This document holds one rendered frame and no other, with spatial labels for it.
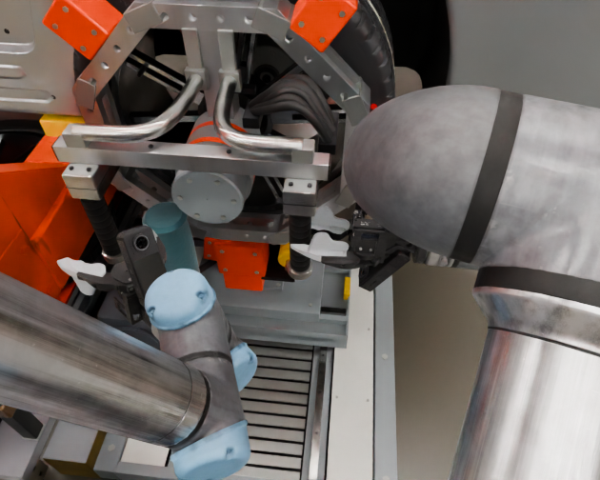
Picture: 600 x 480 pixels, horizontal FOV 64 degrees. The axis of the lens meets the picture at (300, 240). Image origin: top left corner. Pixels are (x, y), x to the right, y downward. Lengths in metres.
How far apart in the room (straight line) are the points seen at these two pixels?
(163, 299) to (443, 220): 0.34
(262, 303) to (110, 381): 1.10
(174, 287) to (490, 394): 0.36
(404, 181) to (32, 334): 0.25
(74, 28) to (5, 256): 0.44
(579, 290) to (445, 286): 1.57
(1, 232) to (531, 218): 0.92
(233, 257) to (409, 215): 0.89
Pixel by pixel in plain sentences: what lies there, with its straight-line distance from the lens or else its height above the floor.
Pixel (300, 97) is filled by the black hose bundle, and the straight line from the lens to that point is 0.74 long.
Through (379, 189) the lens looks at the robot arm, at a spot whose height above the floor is 1.21.
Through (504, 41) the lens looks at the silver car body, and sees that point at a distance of 1.09.
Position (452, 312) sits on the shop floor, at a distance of 1.79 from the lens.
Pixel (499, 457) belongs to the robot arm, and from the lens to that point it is 0.31.
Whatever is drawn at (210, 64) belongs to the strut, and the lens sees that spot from 0.87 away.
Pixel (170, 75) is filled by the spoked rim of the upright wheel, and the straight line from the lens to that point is 1.03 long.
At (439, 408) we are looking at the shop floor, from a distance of 1.60.
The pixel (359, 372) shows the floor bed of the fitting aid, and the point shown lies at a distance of 1.51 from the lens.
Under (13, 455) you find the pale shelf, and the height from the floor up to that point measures 0.45.
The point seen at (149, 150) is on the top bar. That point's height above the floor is 0.98.
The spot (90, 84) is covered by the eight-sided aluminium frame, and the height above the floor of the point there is 0.97.
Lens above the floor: 1.42
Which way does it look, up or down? 48 degrees down
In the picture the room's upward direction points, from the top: straight up
